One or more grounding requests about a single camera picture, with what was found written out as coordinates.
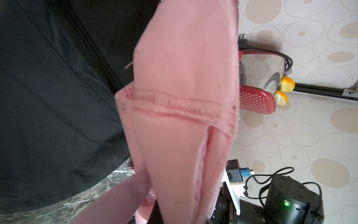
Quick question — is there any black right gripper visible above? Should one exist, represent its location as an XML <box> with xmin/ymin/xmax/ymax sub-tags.
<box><xmin>209</xmin><ymin>186</ymin><xmax>238</xmax><ymax>224</ymax></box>

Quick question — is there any pink backpack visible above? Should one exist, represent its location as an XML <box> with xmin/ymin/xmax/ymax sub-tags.
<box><xmin>73</xmin><ymin>1</ymin><xmax>240</xmax><ymax>224</ymax></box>

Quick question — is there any black backpack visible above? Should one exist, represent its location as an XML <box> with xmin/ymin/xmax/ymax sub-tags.
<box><xmin>1</xmin><ymin>1</ymin><xmax>159</xmax><ymax>214</ymax></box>

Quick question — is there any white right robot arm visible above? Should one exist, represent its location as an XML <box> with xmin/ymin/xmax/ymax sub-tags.
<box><xmin>209</xmin><ymin>175</ymin><xmax>324</xmax><ymax>224</ymax></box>

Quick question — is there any yellow toast slice front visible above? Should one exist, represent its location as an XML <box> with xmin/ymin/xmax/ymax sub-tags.
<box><xmin>274</xmin><ymin>91</ymin><xmax>288</xmax><ymax>105</ymax></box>

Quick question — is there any yellow toast slice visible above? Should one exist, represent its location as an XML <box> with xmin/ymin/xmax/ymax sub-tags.
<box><xmin>274</xmin><ymin>91</ymin><xmax>288</xmax><ymax>105</ymax></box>
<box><xmin>278</xmin><ymin>77</ymin><xmax>296</xmax><ymax>92</ymax></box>

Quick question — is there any yellow toast slice rear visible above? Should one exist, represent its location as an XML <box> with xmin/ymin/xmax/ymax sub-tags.
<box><xmin>278</xmin><ymin>77</ymin><xmax>296</xmax><ymax>92</ymax></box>

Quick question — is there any red polka dot toaster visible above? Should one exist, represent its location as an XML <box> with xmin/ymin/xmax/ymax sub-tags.
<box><xmin>238</xmin><ymin>34</ymin><xmax>293</xmax><ymax>114</ymax></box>

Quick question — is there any horizontal aluminium rail back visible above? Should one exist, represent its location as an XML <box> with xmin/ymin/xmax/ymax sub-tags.
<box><xmin>294</xmin><ymin>83</ymin><xmax>358</xmax><ymax>101</ymax></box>

